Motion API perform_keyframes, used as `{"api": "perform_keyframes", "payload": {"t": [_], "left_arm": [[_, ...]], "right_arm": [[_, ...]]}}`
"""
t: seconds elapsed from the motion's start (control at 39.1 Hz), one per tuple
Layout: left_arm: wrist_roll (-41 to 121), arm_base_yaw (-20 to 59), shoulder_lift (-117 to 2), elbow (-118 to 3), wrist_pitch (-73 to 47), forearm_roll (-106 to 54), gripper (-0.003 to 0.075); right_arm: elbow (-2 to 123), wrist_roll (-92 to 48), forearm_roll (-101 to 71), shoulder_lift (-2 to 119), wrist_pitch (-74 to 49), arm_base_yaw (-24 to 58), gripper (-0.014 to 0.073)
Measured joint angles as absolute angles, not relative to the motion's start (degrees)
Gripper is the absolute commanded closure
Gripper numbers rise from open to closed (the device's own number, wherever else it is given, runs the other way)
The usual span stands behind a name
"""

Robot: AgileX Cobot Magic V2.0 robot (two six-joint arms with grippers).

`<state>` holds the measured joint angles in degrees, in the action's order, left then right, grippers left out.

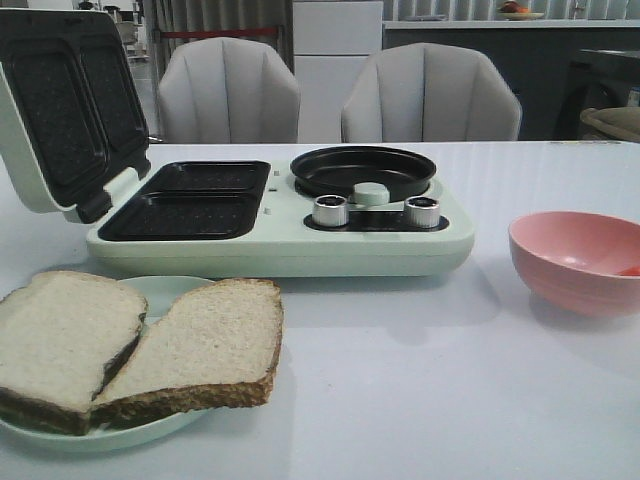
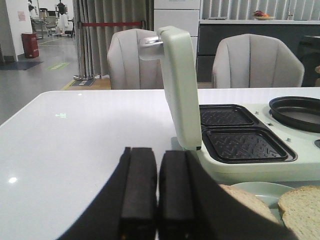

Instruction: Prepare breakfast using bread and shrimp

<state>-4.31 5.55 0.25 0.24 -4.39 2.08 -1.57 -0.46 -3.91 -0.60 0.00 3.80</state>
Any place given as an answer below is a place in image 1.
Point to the silver control knob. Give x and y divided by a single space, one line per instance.
330 211
421 212

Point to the right silver control knob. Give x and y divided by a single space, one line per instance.
421 212

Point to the red barrier belt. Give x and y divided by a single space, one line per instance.
234 33

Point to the dark grey counter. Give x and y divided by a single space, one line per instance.
533 56

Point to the mint green plate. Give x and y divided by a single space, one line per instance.
160 292

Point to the grey upholstered chair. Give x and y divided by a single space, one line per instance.
228 91
427 92

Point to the orange shrimp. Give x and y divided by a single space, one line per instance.
630 271

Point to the beige sofa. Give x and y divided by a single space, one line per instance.
620 123

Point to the left grey upholstered chair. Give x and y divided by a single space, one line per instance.
228 91

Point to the fruit plate on counter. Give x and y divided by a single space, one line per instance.
512 10

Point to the mint green breakfast maker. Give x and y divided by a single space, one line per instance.
74 141

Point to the white cabinet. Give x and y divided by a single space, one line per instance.
332 40

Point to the right grey upholstered chair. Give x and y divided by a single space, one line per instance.
427 92

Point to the black round frying pan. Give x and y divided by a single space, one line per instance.
337 170

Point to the bread slice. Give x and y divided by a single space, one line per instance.
217 346
64 337

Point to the pink plastic bowl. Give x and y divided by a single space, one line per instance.
571 259

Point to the left silver control knob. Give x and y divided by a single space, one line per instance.
330 211

